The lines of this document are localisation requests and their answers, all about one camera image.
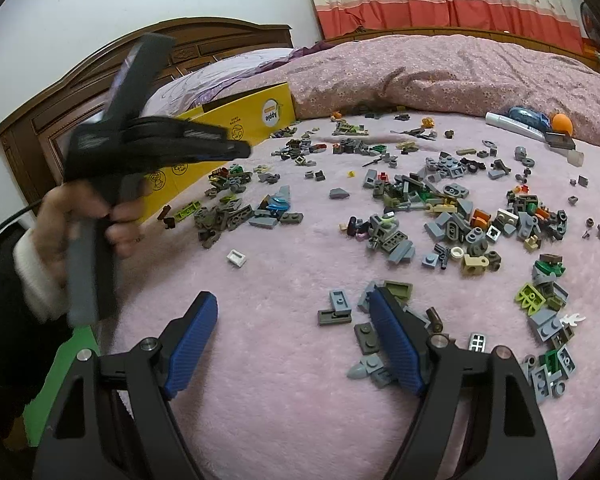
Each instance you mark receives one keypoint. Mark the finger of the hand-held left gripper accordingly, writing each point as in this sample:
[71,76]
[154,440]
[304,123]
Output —
[200,132]
[225,151]

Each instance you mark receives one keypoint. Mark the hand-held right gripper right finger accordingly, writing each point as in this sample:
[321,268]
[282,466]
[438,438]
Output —
[397,345]

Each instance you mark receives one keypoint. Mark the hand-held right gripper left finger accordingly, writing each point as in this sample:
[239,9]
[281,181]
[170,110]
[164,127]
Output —
[192,345]

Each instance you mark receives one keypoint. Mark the yellow cardboard box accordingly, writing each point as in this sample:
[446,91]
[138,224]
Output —
[250,110]

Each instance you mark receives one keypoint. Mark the spread of toy building bricks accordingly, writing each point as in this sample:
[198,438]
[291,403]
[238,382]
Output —
[450,230]

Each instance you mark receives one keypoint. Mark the person's left forearm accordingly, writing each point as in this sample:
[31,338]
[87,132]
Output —
[30,285]

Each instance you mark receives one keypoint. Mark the person's left hand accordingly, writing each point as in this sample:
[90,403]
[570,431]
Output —
[55,215]

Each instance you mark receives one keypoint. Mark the purple patterned pillow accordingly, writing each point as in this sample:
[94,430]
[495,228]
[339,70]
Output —
[220,80]

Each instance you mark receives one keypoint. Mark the brown wooden headboard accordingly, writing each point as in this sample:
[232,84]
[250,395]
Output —
[55,110]

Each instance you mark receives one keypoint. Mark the pink fuzzy bed sheet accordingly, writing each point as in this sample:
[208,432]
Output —
[280,410]

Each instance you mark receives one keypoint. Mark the green mat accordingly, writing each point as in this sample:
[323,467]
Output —
[60,375]

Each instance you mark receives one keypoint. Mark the pink floral quilt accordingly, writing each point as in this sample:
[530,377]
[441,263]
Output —
[430,70]

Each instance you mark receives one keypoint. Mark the white tube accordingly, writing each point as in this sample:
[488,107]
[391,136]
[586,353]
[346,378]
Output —
[505,123]

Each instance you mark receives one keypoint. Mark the translucent plastic cube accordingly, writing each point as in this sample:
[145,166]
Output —
[575,158]

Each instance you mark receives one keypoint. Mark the dark grey flat box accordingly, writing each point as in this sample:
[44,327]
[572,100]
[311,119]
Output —
[560,141]

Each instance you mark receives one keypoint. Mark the blue packet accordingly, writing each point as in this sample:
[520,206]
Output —
[527,116]

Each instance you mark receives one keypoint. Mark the orange ball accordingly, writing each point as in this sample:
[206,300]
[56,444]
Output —
[561,123]

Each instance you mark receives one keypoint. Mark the electric fan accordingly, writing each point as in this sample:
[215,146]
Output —
[587,21]

